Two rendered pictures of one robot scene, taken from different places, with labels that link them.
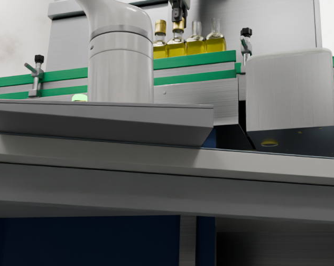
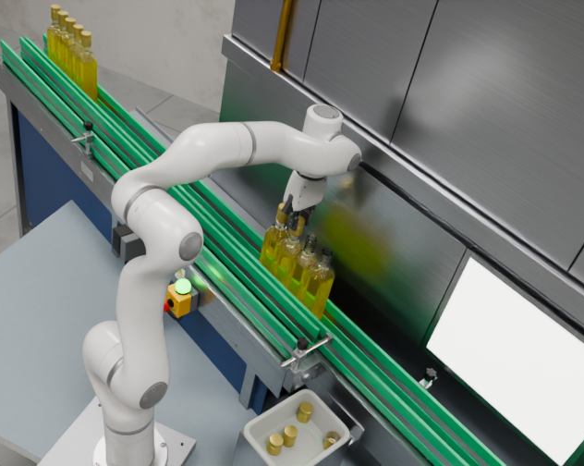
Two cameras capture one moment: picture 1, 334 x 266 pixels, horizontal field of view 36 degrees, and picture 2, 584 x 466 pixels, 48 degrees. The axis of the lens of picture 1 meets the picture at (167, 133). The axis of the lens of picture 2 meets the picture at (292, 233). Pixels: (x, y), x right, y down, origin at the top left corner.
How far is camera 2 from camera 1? 1.91 m
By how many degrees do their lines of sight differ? 61
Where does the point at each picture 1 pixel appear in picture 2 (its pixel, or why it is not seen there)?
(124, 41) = (115, 437)
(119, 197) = not seen: outside the picture
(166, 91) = (240, 327)
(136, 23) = (124, 430)
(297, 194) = not seen: outside the picture
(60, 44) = (233, 94)
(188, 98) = (253, 349)
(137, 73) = (126, 453)
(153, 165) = not seen: outside the picture
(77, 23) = (249, 81)
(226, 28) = (366, 226)
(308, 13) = (442, 282)
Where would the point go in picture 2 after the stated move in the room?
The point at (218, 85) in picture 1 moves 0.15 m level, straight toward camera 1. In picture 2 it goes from (273, 361) to (236, 397)
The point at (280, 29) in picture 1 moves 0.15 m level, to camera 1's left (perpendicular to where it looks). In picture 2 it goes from (410, 273) to (357, 245)
